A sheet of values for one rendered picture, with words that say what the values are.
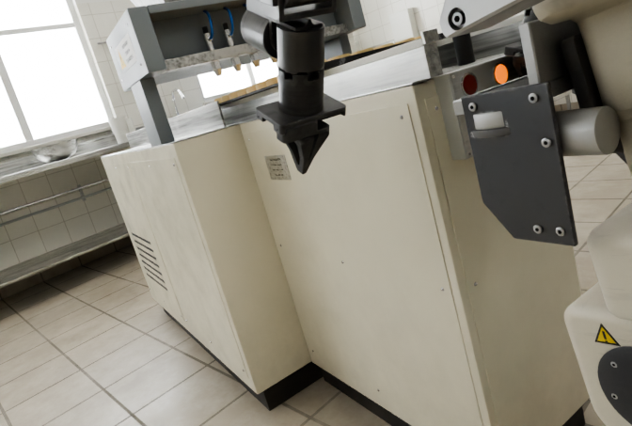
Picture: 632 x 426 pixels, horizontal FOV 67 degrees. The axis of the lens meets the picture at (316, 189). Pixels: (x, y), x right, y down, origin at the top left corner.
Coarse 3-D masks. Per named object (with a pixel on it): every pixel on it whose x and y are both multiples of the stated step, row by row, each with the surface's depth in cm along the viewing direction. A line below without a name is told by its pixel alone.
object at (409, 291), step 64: (256, 128) 124; (384, 128) 83; (320, 192) 108; (384, 192) 89; (448, 192) 79; (320, 256) 118; (384, 256) 96; (448, 256) 80; (512, 256) 88; (320, 320) 131; (384, 320) 104; (448, 320) 86; (512, 320) 88; (384, 384) 113; (448, 384) 92; (512, 384) 89; (576, 384) 100
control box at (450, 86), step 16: (480, 64) 78; (496, 64) 79; (512, 64) 82; (448, 80) 74; (480, 80) 78; (496, 80) 79; (448, 96) 75; (448, 112) 76; (448, 128) 78; (464, 128) 76; (464, 144) 76
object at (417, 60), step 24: (408, 48) 73; (432, 48) 72; (336, 72) 90; (360, 72) 85; (384, 72) 80; (408, 72) 75; (432, 72) 72; (264, 96) 117; (336, 96) 93; (240, 120) 133
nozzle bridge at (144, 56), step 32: (192, 0) 125; (224, 0) 130; (352, 0) 152; (128, 32) 122; (160, 32) 129; (192, 32) 134; (128, 64) 132; (160, 64) 121; (192, 64) 129; (224, 64) 149; (160, 128) 132
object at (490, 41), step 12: (504, 24) 91; (516, 24) 89; (480, 36) 96; (492, 36) 94; (504, 36) 92; (516, 36) 90; (444, 48) 104; (480, 48) 97; (492, 48) 95; (504, 48) 92; (444, 60) 105; (456, 60) 103
